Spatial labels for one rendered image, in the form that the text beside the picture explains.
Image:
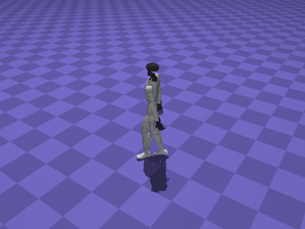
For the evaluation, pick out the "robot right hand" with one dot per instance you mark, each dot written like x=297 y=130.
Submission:
x=159 y=108

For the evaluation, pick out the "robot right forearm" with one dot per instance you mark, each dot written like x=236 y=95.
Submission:
x=159 y=98

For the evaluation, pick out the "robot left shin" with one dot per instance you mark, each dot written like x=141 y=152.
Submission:
x=146 y=143

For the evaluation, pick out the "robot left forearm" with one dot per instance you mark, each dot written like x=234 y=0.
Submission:
x=154 y=112

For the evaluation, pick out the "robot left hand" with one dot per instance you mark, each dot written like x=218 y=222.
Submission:
x=159 y=125

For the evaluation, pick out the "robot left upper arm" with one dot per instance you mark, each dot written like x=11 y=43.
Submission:
x=149 y=91

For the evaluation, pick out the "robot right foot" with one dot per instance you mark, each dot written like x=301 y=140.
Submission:
x=161 y=152

